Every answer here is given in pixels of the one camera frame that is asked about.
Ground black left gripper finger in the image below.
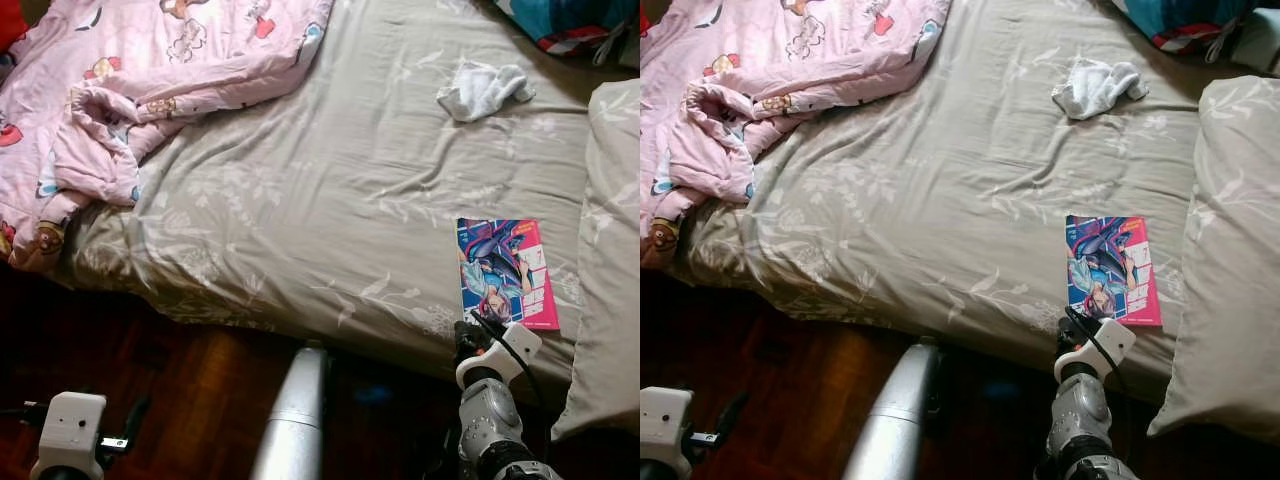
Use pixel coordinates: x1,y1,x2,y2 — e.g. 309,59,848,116
716,393,749,437
122,393,153,439

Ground white crumpled cloth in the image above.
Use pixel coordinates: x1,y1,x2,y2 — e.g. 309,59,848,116
436,60,537,124
1051,57,1150,122

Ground red blue striped pillow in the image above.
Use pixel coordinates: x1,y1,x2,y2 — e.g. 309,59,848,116
494,0,641,59
1112,0,1263,56

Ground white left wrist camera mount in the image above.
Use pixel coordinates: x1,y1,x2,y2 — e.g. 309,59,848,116
29,391,109,480
640,387,694,479

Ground pink cartoon print blanket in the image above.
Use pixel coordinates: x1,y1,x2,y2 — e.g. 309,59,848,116
640,0,953,271
0,0,337,273

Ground beige floral pillow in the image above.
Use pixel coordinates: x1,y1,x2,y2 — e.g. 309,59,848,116
549,78,641,443
1146,74,1280,443

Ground colourful comic book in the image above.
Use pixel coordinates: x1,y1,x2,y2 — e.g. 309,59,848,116
1064,213,1164,328
456,216,562,332

